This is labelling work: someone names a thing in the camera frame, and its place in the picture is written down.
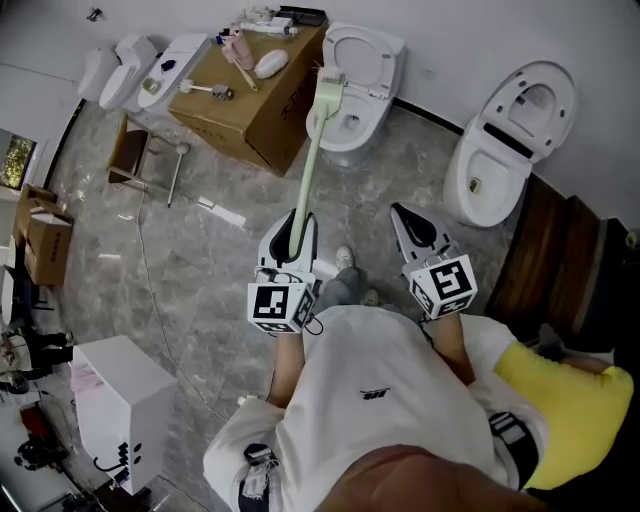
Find wooden stool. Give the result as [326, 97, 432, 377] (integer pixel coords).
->
[105, 114, 151, 189]

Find white floor cable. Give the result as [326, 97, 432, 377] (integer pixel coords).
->
[137, 184, 229, 421]

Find black harness strap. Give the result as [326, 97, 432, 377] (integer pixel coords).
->
[242, 442, 281, 512]
[487, 409, 539, 489]

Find black flat box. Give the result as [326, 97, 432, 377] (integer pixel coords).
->
[278, 5, 329, 29]

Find white box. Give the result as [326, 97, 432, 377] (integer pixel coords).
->
[72, 334, 179, 496]

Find person's left forearm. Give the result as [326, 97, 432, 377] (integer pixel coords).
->
[268, 327, 307, 409]

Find small cardboard box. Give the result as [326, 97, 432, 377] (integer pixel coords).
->
[24, 202, 75, 287]
[12, 183, 57, 246]

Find white fluffy brush head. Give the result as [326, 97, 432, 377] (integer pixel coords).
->
[253, 48, 290, 80]

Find person's right forearm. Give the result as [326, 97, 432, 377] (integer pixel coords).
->
[432, 312, 476, 386]

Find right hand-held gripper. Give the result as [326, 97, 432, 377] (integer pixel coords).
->
[390, 202, 478, 321]

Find pink brush holder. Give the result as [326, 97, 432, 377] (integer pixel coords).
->
[221, 29, 256, 71]

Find dark wooden cabinet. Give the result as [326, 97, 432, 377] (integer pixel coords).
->
[484, 172, 631, 351]

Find grey plunger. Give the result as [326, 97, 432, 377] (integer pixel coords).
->
[166, 141, 192, 209]

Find person's face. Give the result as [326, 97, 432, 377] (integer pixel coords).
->
[319, 444, 551, 512]

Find large cardboard box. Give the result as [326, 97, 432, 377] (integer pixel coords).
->
[167, 19, 330, 177]

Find white smart toilet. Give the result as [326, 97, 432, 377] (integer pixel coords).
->
[442, 60, 577, 230]

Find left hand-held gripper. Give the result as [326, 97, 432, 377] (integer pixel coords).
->
[247, 209, 320, 336]

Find white ceramic toilet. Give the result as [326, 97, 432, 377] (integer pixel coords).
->
[75, 46, 121, 101]
[98, 33, 156, 112]
[137, 32, 211, 114]

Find white paper scrap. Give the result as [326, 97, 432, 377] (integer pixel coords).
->
[197, 196, 247, 227]

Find white toilet with oval lid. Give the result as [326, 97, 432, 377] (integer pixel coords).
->
[305, 20, 407, 169]

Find person's white t-shirt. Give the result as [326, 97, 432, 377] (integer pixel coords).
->
[202, 304, 551, 512]

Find green toilet brush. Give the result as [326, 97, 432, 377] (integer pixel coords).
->
[284, 64, 347, 264]

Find person's blue jeans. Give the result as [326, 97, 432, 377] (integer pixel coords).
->
[314, 264, 381, 314]

